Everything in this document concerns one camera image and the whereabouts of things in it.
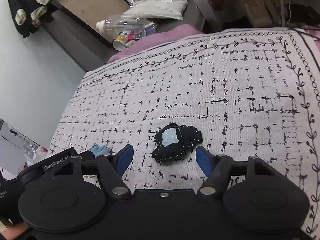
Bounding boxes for pink bed sheet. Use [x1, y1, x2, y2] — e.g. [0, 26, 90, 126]
[107, 23, 320, 64]

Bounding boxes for small blue octopus plush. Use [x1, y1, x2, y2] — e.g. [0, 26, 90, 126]
[89, 143, 111, 158]

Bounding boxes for black white hanging clothes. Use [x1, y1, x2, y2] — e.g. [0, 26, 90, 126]
[8, 0, 55, 38]

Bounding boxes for white filled pillow bag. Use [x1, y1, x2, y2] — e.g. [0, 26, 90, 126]
[124, 0, 188, 21]

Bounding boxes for paper cup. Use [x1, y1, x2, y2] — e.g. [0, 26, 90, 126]
[112, 35, 127, 51]

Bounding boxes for large clear plastic jug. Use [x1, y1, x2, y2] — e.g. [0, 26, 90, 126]
[95, 15, 157, 40]

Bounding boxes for white black patterned bed blanket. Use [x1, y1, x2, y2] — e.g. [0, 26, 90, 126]
[48, 29, 319, 239]

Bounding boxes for framed cardboard board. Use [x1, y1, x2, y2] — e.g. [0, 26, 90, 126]
[52, 0, 129, 48]

